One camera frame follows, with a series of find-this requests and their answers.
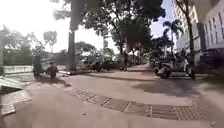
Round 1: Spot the long metal drain grate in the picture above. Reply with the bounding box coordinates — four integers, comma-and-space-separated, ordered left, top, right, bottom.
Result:
54, 83, 210, 122

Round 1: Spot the pale building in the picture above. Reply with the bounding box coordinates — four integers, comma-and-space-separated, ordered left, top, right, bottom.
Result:
172, 0, 224, 65

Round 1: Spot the dark vehicle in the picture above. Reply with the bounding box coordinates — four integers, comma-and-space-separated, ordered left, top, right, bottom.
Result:
199, 47, 224, 73

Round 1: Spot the palm tree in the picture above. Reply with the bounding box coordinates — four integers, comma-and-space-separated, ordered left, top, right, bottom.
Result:
161, 18, 185, 57

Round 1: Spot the pale low wall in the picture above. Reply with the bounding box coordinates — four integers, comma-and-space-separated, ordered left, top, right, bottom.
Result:
0, 64, 35, 76

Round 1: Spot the large tree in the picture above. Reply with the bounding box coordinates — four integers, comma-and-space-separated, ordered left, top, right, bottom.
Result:
49, 0, 167, 72

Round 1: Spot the person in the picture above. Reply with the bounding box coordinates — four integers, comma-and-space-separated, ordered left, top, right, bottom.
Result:
121, 49, 130, 72

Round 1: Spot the row of trees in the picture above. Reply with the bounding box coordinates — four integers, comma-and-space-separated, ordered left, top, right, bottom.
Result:
0, 28, 58, 66

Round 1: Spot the grey paved sidewalk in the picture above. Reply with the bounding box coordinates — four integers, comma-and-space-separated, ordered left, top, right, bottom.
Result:
0, 63, 224, 128

